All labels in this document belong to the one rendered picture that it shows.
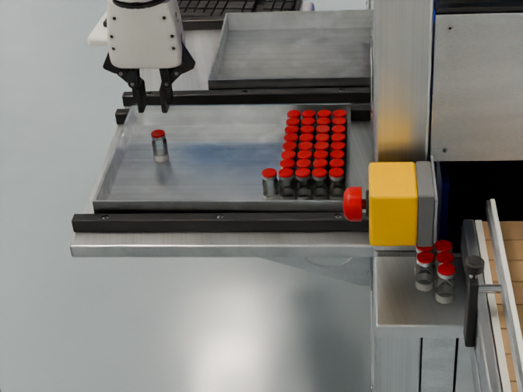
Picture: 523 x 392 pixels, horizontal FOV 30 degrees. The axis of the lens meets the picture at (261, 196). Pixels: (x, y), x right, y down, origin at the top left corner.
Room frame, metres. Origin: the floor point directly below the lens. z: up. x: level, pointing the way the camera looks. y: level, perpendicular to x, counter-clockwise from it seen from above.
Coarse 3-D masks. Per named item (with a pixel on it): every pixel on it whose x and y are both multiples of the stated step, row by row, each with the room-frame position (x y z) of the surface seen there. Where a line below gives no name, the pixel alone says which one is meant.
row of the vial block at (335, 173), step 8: (336, 112) 1.24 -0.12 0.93; (344, 112) 1.24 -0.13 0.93; (336, 120) 1.22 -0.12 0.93; (344, 120) 1.22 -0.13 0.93; (336, 128) 1.20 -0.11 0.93; (344, 128) 1.20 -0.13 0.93; (336, 136) 1.18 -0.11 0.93; (344, 136) 1.17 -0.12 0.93; (336, 144) 1.16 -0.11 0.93; (344, 144) 1.15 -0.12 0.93; (336, 152) 1.13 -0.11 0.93; (344, 152) 1.13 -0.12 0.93; (336, 160) 1.11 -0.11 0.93; (344, 160) 1.13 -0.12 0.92; (336, 168) 1.09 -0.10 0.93; (344, 168) 1.12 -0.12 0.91; (336, 176) 1.08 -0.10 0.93; (344, 176) 1.10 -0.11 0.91; (328, 184) 1.08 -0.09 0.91; (336, 184) 1.08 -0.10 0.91; (344, 184) 1.08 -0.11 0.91; (336, 192) 1.07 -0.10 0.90
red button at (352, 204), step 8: (344, 192) 0.92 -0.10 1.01; (352, 192) 0.91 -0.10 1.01; (360, 192) 0.91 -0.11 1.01; (344, 200) 0.91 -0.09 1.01; (352, 200) 0.90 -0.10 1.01; (360, 200) 0.90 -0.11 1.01; (344, 208) 0.90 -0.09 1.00; (352, 208) 0.90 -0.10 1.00; (360, 208) 0.89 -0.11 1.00; (352, 216) 0.90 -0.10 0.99; (360, 216) 0.89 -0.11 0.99
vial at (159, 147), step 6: (156, 138) 1.22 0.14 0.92; (162, 138) 1.22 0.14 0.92; (156, 144) 1.22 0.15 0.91; (162, 144) 1.22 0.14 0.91; (156, 150) 1.21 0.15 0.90; (162, 150) 1.21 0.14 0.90; (156, 156) 1.22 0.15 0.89; (162, 156) 1.21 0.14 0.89; (168, 156) 1.22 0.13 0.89; (162, 162) 1.21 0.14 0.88
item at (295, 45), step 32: (224, 32) 1.59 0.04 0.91; (256, 32) 1.64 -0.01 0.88; (288, 32) 1.63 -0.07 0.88; (320, 32) 1.62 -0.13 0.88; (352, 32) 1.60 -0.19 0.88; (224, 64) 1.52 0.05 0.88; (256, 64) 1.51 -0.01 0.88; (288, 64) 1.50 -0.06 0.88; (320, 64) 1.49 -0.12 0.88; (352, 64) 1.48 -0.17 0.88
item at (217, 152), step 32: (128, 128) 1.29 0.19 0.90; (160, 128) 1.32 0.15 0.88; (192, 128) 1.31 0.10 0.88; (224, 128) 1.30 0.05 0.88; (256, 128) 1.29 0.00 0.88; (128, 160) 1.23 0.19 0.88; (192, 160) 1.21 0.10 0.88; (224, 160) 1.21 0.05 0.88; (256, 160) 1.20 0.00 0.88; (96, 192) 1.10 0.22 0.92; (128, 192) 1.14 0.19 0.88; (160, 192) 1.14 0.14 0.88; (192, 192) 1.13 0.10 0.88; (224, 192) 1.13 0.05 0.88; (256, 192) 1.12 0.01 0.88
